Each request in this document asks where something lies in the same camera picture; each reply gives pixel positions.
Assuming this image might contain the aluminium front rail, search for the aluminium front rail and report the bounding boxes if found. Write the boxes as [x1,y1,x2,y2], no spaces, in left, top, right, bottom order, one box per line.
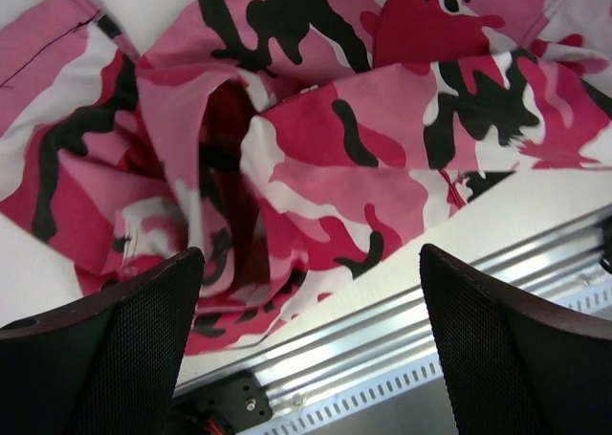
[177,206,611,421]

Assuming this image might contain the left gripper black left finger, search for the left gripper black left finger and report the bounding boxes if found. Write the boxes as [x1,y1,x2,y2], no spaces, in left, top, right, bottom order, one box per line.
[1,248,204,434]

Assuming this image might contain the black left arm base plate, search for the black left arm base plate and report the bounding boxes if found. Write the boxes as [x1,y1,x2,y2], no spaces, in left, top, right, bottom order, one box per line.
[164,371,273,434]

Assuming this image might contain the pink camouflage trousers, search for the pink camouflage trousers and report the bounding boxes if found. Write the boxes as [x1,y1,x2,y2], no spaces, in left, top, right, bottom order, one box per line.
[1,0,611,355]

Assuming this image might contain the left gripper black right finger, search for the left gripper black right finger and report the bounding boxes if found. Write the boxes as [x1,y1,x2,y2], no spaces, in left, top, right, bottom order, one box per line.
[420,244,611,434]

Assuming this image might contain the white slotted cable duct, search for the white slotted cable duct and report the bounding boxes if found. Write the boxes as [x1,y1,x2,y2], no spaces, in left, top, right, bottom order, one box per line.
[257,286,612,435]

